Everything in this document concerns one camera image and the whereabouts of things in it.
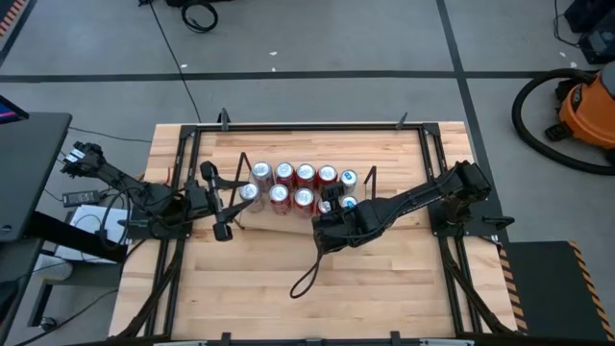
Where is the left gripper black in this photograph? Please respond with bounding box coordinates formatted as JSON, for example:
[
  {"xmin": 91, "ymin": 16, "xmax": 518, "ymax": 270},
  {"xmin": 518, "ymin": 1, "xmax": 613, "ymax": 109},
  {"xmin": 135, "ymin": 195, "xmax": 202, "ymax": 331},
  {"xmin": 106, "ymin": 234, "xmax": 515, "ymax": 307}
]
[{"xmin": 184, "ymin": 160, "xmax": 256, "ymax": 243}]

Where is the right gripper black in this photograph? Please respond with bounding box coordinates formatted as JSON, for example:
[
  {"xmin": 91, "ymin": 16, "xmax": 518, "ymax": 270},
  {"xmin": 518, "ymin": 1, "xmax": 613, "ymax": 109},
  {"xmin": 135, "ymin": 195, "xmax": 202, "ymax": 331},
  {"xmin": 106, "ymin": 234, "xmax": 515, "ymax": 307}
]
[{"xmin": 311, "ymin": 182, "xmax": 372, "ymax": 255}]

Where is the silver diet cola can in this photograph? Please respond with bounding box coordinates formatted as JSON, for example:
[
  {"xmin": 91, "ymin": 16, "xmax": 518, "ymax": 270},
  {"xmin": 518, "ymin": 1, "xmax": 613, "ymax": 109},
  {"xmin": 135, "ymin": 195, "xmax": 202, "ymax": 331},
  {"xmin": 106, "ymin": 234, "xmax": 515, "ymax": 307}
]
[
  {"xmin": 251, "ymin": 161, "xmax": 275, "ymax": 192},
  {"xmin": 238, "ymin": 182, "xmax": 265, "ymax": 215}
]

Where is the white box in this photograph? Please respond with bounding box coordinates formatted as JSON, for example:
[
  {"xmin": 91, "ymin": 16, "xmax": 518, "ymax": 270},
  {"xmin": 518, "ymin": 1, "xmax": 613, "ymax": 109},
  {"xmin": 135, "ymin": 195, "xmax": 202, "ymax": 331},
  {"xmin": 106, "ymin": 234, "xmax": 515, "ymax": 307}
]
[{"xmin": 54, "ymin": 204, "xmax": 134, "ymax": 264}]

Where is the black power adapter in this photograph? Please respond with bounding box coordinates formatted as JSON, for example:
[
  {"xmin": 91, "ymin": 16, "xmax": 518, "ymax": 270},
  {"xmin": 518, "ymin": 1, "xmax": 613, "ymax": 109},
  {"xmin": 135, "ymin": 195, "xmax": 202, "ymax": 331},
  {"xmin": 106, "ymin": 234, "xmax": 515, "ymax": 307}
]
[{"xmin": 61, "ymin": 189, "xmax": 101, "ymax": 209}]

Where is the black desk beam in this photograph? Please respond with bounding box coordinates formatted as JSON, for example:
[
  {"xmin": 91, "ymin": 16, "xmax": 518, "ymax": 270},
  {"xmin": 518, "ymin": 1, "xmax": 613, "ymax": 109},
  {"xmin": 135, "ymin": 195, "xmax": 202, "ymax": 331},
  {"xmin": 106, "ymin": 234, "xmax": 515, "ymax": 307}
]
[{"xmin": 26, "ymin": 210, "xmax": 130, "ymax": 264}]

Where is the black desk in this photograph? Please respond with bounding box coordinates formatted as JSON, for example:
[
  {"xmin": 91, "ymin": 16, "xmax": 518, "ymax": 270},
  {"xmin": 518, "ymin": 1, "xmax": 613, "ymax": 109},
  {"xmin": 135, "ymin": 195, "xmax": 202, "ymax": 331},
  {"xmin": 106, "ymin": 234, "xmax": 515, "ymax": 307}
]
[{"xmin": 0, "ymin": 111, "xmax": 73, "ymax": 244}]

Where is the orange shop vacuum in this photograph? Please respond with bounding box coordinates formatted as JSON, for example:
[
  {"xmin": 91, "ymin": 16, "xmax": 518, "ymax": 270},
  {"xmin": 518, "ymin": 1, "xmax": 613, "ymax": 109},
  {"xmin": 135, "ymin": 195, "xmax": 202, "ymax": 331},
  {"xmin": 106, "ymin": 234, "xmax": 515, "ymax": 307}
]
[
  {"xmin": 510, "ymin": 67, "xmax": 615, "ymax": 177},
  {"xmin": 545, "ymin": 61, "xmax": 615, "ymax": 164}
]

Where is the monitor screen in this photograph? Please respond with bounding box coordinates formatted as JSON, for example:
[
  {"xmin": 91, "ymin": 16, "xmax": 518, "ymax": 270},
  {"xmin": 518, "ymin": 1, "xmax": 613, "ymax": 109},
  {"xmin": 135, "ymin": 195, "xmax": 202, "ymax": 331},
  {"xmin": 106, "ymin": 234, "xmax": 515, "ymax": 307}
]
[{"xmin": 0, "ymin": 94, "xmax": 30, "ymax": 125}]

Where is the black mat with hazard stripes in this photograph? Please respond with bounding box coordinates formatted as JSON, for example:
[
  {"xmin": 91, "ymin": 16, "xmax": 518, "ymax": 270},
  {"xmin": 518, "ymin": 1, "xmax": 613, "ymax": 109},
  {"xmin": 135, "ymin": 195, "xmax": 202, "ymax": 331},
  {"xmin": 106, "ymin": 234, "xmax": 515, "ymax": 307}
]
[{"xmin": 498, "ymin": 239, "xmax": 615, "ymax": 343}]

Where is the hazard striped floor strip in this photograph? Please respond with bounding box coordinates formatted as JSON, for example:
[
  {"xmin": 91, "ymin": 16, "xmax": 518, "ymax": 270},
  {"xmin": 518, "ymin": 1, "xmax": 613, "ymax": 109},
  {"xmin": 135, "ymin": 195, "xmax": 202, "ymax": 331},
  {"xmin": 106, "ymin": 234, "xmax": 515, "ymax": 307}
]
[{"xmin": 0, "ymin": 0, "xmax": 31, "ymax": 38}]

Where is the black equipment case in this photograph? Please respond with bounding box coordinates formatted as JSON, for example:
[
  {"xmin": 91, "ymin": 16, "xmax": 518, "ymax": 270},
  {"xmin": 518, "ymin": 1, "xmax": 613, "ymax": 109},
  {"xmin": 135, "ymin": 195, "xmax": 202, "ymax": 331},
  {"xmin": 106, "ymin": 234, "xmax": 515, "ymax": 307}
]
[{"xmin": 562, "ymin": 0, "xmax": 615, "ymax": 66}]

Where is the wooden shelf with wire frame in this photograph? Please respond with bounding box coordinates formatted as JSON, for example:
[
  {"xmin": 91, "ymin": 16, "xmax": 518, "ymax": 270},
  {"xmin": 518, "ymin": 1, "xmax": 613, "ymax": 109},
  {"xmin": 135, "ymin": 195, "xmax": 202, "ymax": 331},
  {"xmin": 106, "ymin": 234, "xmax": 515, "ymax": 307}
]
[{"xmin": 226, "ymin": 151, "xmax": 379, "ymax": 244}]

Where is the black aluminium table frame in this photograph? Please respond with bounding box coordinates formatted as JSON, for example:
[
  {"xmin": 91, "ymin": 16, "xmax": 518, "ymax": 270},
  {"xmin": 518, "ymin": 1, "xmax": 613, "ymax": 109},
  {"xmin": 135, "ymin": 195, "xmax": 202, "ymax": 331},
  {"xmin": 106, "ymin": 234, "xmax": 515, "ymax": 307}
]
[{"xmin": 114, "ymin": 108, "xmax": 523, "ymax": 346}]

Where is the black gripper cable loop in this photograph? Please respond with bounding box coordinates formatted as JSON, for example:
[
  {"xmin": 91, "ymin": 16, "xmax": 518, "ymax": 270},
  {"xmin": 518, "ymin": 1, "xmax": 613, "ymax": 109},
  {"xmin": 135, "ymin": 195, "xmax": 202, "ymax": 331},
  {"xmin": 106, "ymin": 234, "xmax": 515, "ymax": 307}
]
[{"xmin": 289, "ymin": 249, "xmax": 328, "ymax": 300}]

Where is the black floor cable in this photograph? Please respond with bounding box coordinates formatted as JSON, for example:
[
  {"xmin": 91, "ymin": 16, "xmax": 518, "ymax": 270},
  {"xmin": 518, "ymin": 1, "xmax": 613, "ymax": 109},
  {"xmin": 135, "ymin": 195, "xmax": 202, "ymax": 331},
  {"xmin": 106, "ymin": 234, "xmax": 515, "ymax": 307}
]
[{"xmin": 138, "ymin": 0, "xmax": 203, "ymax": 124}]

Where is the coiled black cable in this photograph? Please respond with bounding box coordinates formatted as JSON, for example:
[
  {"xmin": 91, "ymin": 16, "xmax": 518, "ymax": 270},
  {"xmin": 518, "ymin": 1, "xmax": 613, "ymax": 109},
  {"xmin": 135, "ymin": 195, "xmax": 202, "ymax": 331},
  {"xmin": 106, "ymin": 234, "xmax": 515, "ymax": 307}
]
[{"xmin": 180, "ymin": 0, "xmax": 220, "ymax": 35}]

